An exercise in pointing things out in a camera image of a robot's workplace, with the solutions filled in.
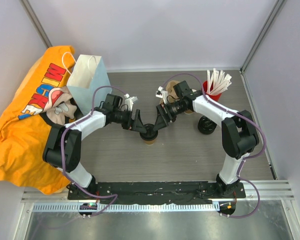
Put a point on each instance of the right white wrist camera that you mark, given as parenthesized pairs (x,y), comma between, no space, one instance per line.
(162,94)

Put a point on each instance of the black plastic cup lid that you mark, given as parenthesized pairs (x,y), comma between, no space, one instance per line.
(150,134)

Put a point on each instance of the stack of paper cups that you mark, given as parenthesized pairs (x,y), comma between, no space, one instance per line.
(190,111)

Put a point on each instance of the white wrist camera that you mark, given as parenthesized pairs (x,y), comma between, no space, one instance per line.
(162,94)
(129,101)

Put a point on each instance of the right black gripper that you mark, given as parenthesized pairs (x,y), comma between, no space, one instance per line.
(163,114)

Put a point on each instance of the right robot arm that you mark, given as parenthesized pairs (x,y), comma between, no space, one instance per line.
(238,131)

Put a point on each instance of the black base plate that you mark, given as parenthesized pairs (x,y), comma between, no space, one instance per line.
(169,192)

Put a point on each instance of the white slotted cable duct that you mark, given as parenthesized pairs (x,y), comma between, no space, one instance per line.
(82,207)

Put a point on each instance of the stacked pulp cup carriers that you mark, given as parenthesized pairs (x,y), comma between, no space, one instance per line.
(170,96)

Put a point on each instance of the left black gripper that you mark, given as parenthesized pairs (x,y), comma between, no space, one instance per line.
(136,125)

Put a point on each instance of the orange printed shirt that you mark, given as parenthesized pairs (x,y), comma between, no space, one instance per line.
(41,101)

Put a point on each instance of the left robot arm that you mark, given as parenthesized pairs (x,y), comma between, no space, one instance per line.
(64,143)

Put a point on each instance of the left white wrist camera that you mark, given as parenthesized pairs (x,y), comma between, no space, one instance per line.
(129,101)

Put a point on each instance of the red straw holder cup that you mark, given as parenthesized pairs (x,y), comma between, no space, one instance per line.
(213,91)

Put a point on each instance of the wrapped white straws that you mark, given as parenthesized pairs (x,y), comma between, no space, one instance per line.
(219,77)

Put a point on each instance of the single brown paper cup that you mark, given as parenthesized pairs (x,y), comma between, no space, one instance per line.
(150,142)

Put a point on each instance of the white blue paper bag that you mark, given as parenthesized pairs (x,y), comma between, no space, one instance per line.
(88,74)

